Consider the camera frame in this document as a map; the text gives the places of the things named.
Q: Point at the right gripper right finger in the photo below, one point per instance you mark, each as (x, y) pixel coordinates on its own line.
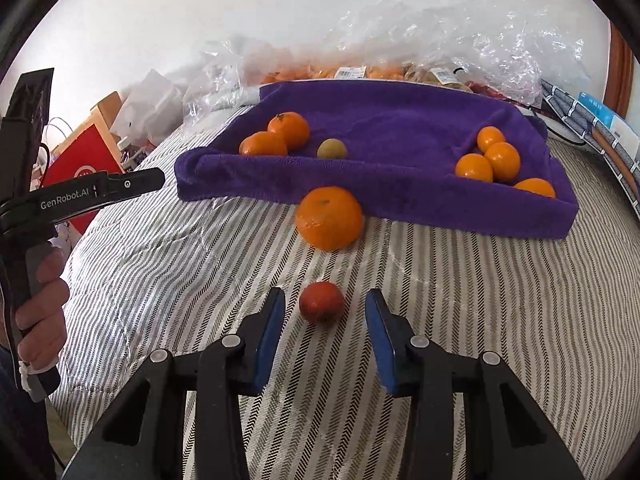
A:
(507, 434)

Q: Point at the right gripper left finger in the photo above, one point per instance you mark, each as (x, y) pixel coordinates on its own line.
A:
(140, 435)

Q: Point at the oval kumquat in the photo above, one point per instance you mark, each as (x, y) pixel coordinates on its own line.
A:
(537, 186)
(475, 167)

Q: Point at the oval kumquat top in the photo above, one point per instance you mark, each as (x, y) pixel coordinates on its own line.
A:
(475, 167)

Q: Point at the large mandarin with stem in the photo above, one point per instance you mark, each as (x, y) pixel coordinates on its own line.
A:
(292, 128)

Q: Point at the green brown longan fruit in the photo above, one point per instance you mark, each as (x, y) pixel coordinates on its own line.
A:
(332, 149)

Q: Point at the small round orange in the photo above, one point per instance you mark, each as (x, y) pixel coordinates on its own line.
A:
(488, 136)

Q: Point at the person's left hand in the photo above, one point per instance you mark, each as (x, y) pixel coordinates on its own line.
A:
(42, 316)

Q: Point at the red paper shopping bag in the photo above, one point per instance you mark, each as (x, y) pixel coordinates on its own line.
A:
(86, 154)

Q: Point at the striped mattress cover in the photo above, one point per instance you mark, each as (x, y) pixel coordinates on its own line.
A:
(158, 272)

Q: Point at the white plastic bag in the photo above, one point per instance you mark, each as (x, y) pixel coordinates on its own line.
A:
(152, 111)

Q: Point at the small red fruit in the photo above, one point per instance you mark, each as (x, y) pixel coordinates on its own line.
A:
(321, 303)

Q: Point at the clear plastic bag left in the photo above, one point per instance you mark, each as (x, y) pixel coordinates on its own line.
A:
(224, 81)

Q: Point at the purple towel covered tray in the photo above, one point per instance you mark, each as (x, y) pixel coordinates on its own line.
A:
(403, 142)

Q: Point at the bag of oranges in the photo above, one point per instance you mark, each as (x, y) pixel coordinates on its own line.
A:
(291, 66)

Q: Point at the blue tissue pack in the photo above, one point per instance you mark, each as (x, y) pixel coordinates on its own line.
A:
(621, 131)

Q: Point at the checked blue cloth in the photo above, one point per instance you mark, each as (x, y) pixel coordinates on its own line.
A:
(589, 128)

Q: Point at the bag of longans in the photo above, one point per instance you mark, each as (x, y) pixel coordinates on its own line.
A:
(436, 76)

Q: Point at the crumpled clear plastic bag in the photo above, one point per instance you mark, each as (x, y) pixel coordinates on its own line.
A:
(510, 45)

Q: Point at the brown wooden door frame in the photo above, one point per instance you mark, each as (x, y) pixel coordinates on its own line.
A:
(617, 92)

